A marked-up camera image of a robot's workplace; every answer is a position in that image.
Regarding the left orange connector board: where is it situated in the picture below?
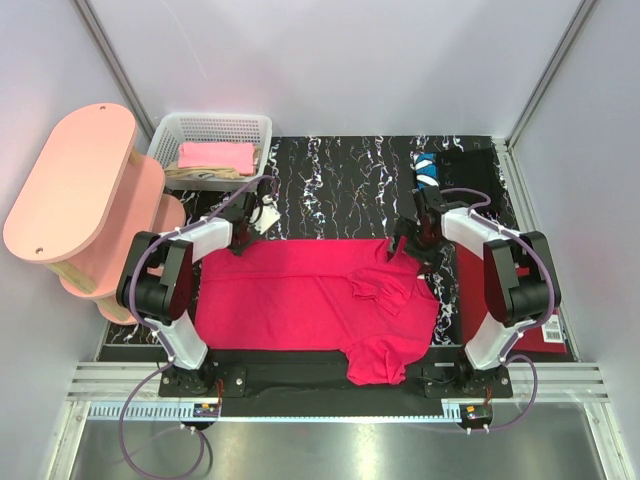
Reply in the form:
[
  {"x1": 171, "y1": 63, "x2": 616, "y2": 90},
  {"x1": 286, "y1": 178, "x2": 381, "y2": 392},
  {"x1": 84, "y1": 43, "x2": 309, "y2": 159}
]
[{"x1": 193, "y1": 402, "x2": 221, "y2": 418}]

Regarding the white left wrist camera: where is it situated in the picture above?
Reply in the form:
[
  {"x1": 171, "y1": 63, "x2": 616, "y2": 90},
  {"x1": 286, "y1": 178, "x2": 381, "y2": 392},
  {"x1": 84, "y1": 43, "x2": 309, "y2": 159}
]
[{"x1": 249, "y1": 195, "x2": 281, "y2": 234}]

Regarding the black folded t shirt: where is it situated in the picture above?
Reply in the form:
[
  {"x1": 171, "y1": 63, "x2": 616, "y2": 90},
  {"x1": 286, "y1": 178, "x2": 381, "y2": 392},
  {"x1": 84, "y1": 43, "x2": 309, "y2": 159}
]
[{"x1": 414, "y1": 148, "x2": 504, "y2": 217}]

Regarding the right orange connector board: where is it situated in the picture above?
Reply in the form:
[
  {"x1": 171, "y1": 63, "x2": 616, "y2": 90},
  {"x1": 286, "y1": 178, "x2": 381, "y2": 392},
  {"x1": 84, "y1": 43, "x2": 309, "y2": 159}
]
[{"x1": 461, "y1": 404, "x2": 493, "y2": 424}]

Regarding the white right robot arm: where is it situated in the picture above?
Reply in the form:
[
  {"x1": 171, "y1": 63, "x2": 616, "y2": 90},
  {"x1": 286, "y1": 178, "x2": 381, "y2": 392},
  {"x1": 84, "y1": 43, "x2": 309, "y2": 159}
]
[{"x1": 391, "y1": 185, "x2": 561, "y2": 396}]

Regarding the white plastic basket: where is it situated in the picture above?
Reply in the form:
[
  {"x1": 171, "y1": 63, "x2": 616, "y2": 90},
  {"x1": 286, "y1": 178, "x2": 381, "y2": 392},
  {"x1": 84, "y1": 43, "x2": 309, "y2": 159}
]
[{"x1": 147, "y1": 113, "x2": 272, "y2": 192}]

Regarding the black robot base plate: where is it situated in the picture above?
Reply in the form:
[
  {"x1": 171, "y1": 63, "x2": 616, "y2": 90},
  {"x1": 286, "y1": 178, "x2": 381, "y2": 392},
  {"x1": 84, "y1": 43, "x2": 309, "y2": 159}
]
[{"x1": 159, "y1": 346, "x2": 513, "y2": 420}]

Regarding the red t shirt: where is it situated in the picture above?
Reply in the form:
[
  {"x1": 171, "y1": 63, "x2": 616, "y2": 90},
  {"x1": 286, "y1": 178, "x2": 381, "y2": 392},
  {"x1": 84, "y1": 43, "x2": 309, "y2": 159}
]
[{"x1": 195, "y1": 239, "x2": 439, "y2": 386}]

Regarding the orange connector board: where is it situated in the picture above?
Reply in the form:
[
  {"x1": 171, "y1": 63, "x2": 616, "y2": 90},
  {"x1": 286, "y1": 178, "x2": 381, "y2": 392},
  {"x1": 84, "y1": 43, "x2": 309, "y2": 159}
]
[
  {"x1": 193, "y1": 402, "x2": 221, "y2": 418},
  {"x1": 461, "y1": 404, "x2": 493, "y2": 424}
]

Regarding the pink folded t shirt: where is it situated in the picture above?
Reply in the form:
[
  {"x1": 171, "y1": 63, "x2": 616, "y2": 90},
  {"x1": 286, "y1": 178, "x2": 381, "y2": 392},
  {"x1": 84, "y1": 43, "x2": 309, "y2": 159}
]
[{"x1": 177, "y1": 142, "x2": 255, "y2": 176}]

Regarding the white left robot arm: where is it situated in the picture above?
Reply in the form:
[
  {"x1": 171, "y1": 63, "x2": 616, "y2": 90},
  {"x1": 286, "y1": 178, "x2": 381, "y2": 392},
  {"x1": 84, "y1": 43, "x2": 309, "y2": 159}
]
[{"x1": 116, "y1": 193, "x2": 258, "y2": 371}]

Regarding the beige folded t shirt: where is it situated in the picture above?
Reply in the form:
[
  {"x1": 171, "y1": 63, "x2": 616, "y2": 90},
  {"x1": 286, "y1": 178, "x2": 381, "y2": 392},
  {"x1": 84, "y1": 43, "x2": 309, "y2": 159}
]
[{"x1": 164, "y1": 147, "x2": 262, "y2": 180}]

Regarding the pink three tier shelf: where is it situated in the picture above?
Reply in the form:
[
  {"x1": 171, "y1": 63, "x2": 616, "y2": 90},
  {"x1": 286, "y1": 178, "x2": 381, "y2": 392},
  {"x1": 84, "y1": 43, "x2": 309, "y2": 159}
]
[{"x1": 3, "y1": 103, "x2": 186, "y2": 325}]

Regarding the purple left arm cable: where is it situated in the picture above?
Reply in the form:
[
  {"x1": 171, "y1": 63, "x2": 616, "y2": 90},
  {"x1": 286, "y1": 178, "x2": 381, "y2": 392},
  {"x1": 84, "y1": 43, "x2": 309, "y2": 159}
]
[{"x1": 118, "y1": 174, "x2": 276, "y2": 476}]

